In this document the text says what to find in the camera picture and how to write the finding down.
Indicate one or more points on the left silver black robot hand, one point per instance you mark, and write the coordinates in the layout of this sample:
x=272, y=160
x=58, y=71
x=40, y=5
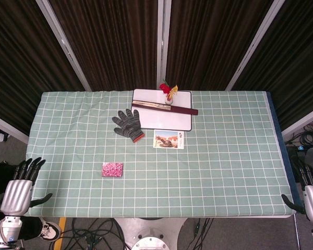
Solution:
x=17, y=195

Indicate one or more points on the red white patterned tin box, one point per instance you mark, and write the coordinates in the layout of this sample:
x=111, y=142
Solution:
x=112, y=169

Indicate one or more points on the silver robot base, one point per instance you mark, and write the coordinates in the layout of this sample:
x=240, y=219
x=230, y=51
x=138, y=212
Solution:
x=150, y=234

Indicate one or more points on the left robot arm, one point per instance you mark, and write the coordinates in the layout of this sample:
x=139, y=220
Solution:
x=7, y=230

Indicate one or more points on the thin metal table leg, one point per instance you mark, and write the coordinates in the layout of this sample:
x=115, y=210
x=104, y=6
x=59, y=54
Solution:
x=297, y=231

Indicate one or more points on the black trouser leg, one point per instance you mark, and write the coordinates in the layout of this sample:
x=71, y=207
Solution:
x=28, y=229

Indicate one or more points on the white black sneaker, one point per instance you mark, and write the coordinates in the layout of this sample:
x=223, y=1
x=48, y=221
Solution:
x=50, y=230

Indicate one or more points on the black box with blue logo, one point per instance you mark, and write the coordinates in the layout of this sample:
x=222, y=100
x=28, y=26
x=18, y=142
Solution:
x=297, y=156

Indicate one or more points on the dark brown curtain panel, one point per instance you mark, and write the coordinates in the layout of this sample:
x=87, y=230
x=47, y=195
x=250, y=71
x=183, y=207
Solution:
x=21, y=65
x=297, y=65
x=208, y=41
x=112, y=44

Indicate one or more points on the grey striped work glove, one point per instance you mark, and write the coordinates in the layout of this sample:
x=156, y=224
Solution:
x=127, y=125

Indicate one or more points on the green white checked tablecloth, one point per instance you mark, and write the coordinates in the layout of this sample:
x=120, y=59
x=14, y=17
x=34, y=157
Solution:
x=172, y=177

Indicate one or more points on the picture postcard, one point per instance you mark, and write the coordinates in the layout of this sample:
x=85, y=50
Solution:
x=169, y=139

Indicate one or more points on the white board with black rim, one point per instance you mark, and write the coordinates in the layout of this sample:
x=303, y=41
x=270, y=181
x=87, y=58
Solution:
x=161, y=119

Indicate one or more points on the dark red folded fan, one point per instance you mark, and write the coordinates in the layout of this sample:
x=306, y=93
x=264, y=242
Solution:
x=177, y=109

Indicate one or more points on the red yellow feather shuttlecock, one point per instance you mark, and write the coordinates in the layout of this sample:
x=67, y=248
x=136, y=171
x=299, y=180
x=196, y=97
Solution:
x=167, y=89

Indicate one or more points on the grey metal frame bar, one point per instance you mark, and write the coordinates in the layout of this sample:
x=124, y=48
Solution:
x=302, y=122
x=7, y=127

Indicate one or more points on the grey metal frame post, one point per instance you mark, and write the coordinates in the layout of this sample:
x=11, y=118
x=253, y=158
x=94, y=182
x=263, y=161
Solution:
x=65, y=47
x=254, y=47
x=163, y=44

